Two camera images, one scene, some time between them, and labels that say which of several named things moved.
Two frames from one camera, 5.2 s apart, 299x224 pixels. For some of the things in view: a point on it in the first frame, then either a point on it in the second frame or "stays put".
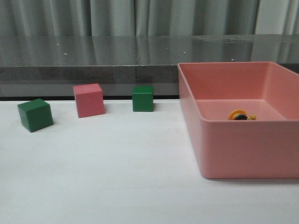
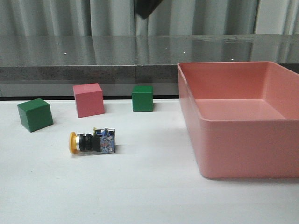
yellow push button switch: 240,115 → 102,140
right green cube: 143,98 stays put
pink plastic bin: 266,148 stays put
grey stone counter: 48,66 stays put
